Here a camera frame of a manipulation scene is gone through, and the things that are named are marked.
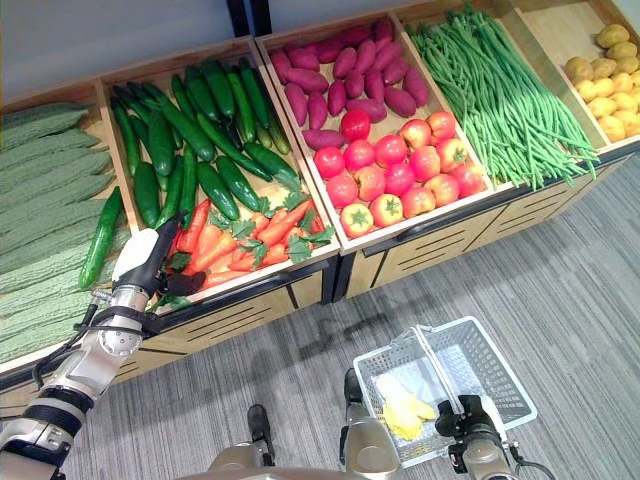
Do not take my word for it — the wooden green bean crate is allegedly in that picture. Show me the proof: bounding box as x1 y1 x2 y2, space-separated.
392 0 610 195

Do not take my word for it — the wooden cucumber carrot crate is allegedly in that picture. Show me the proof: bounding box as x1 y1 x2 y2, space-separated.
97 34 342 317

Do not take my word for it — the wooden tomato sweet potato crate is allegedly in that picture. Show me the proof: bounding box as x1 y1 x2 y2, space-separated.
254 12 496 254

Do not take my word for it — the red tomato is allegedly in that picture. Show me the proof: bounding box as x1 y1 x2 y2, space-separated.
423 172 462 208
340 108 373 143
373 133 409 169
400 185 438 219
435 136 470 174
325 171 360 210
368 192 405 229
339 201 376 240
312 145 347 181
449 161 488 199
352 164 388 203
425 110 458 144
342 138 377 173
383 161 417 198
408 144 443 183
398 118 433 151

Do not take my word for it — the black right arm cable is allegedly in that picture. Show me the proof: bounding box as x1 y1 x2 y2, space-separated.
508 443 557 480

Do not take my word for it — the wide wooden slotted stand base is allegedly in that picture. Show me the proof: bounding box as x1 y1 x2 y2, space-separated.
0 254 337 406

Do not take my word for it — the white plastic shopping basket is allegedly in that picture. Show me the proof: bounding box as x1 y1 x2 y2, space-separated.
352 315 539 469

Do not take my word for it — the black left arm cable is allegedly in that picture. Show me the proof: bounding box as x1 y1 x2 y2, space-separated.
31 301 104 390

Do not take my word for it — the yellow white leafy vegetable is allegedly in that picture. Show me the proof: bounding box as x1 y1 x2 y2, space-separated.
374 372 438 442

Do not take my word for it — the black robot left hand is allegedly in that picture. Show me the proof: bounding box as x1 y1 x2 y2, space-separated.
112 212 208 299

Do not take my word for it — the grey basket handle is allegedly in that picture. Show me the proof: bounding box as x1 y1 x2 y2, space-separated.
399 323 464 416

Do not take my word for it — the green long beans bundle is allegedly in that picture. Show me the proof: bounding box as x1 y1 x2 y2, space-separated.
405 1 601 193

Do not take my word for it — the green bitter melon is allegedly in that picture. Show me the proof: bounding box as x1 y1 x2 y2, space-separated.
0 101 91 133
0 319 84 365
0 126 102 157
0 244 94 296
0 171 116 214
0 197 109 240
0 279 101 321
0 297 96 346
0 148 112 187
0 219 104 266

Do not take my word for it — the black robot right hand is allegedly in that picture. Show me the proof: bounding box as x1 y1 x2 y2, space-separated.
434 393 507 440

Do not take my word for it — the wooden bitter melon crate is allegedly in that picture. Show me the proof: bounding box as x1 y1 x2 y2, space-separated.
0 79 137 384

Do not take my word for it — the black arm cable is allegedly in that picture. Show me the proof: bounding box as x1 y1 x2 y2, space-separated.
508 443 557 480
31 301 104 390

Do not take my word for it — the purple sweet potato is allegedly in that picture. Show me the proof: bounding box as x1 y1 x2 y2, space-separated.
344 97 389 125
402 65 431 108
314 38 346 65
343 68 366 100
286 46 322 73
383 85 418 119
373 16 396 44
381 55 412 87
363 66 387 104
339 24 373 49
332 46 359 80
285 66 331 95
283 81 310 128
326 78 349 118
269 49 294 86
353 38 378 76
371 40 404 73
306 90 330 132
301 128 348 152

